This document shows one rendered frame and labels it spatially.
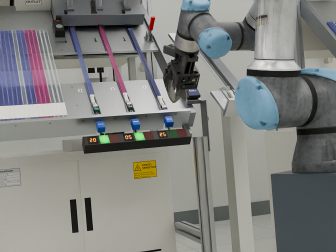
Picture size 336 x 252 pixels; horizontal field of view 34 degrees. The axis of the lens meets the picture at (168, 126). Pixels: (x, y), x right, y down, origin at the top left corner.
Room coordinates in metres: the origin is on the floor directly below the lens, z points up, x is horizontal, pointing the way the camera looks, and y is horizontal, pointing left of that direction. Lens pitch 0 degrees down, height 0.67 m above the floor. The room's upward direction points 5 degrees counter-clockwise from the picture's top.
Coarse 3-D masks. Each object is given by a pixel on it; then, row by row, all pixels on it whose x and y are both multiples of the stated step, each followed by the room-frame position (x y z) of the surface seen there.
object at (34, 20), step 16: (0, 16) 2.07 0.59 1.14; (16, 16) 2.09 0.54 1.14; (32, 16) 2.11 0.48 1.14; (48, 16) 2.12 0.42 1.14; (48, 32) 2.04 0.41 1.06; (80, 32) 2.08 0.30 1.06; (96, 32) 2.09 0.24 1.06; (112, 32) 2.11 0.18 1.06; (144, 32) 2.15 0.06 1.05; (64, 48) 1.98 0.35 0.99; (80, 48) 1.99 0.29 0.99; (96, 48) 2.01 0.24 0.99; (112, 48) 2.03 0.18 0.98; (128, 48) 2.04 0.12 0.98; (144, 48) 2.06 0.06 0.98
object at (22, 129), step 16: (128, 112) 1.73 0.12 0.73; (144, 112) 1.75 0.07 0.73; (160, 112) 1.76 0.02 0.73; (176, 112) 1.78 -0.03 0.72; (0, 128) 1.62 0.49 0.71; (16, 128) 1.64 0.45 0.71; (32, 128) 1.65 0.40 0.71; (48, 128) 1.67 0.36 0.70; (64, 128) 1.69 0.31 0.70; (80, 128) 1.71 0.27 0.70; (112, 128) 1.75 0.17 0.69; (128, 128) 1.77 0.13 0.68; (144, 128) 1.79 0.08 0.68; (160, 128) 1.81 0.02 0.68
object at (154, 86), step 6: (132, 36) 2.09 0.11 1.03; (138, 48) 2.03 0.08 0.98; (138, 54) 2.01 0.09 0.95; (144, 60) 1.98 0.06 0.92; (144, 66) 1.95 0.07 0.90; (150, 72) 1.93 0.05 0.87; (150, 78) 1.90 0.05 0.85; (156, 90) 1.85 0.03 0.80; (156, 96) 1.84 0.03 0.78; (162, 108) 1.79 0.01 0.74
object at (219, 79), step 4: (200, 52) 1.96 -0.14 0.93; (200, 56) 1.94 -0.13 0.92; (204, 56) 1.94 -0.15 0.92; (204, 60) 1.92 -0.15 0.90; (208, 64) 1.90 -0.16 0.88; (208, 68) 1.90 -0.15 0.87; (212, 68) 1.88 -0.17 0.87; (212, 72) 1.87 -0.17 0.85; (216, 72) 1.87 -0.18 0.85; (216, 76) 1.85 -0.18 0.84; (220, 76) 1.85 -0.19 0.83; (220, 80) 1.83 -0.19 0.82; (220, 84) 1.83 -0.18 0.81; (224, 84) 1.82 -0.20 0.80; (224, 88) 1.81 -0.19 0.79; (228, 88) 1.80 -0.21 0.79
